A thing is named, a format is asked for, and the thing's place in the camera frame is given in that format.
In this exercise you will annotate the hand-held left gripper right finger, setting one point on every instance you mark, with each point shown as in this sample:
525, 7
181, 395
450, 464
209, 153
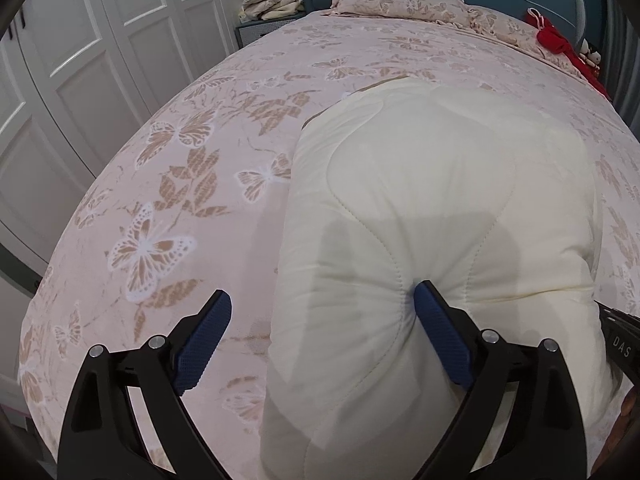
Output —
445, 335

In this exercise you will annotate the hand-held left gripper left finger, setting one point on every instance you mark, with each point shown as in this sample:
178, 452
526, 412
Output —
205, 345

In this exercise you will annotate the cream quilted garment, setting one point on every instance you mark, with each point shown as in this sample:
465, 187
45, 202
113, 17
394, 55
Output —
425, 185

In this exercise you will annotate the pile of beige clothes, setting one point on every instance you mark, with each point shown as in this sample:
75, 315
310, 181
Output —
272, 0

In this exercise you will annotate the person's right hand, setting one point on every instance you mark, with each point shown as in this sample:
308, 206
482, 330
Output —
629, 415

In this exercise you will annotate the pink butterfly print blanket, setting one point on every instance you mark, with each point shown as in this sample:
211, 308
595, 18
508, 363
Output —
200, 160

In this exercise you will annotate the grey curtain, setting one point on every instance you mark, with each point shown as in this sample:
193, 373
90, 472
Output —
622, 60

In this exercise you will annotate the stuffed toy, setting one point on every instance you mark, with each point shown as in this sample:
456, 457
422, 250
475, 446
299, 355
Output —
591, 55

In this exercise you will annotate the pink butterfly print pillow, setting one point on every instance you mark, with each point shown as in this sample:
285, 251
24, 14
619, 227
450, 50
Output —
520, 32
400, 5

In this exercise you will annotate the red knitted cloth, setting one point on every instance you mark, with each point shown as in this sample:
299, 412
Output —
552, 40

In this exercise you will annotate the grey nightstand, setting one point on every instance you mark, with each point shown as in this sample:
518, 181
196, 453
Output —
260, 30

